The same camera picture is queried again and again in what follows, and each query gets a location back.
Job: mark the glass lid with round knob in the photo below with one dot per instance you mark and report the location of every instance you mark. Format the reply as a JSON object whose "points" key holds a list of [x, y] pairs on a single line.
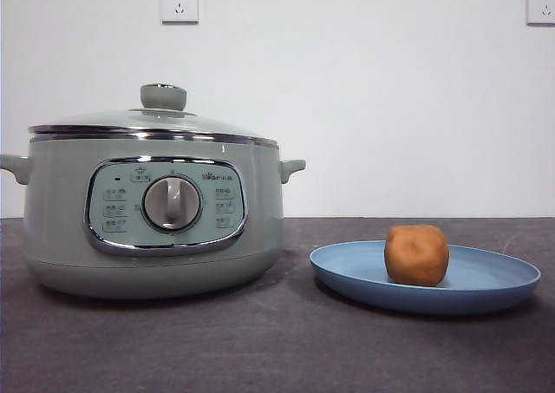
{"points": [[165, 96]]}

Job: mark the brown potato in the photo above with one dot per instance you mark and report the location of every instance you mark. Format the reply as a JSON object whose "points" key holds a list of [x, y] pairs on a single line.
{"points": [[416, 258]]}

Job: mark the sage green electric steamer pot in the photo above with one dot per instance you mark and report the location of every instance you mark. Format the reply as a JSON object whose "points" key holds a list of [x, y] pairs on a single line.
{"points": [[56, 202]]}

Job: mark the blue round plate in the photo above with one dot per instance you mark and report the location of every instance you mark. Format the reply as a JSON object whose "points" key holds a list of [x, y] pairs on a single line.
{"points": [[485, 280]]}

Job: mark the white wall socket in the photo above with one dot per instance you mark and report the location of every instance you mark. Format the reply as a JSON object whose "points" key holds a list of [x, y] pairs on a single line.
{"points": [[542, 7], [180, 4]]}

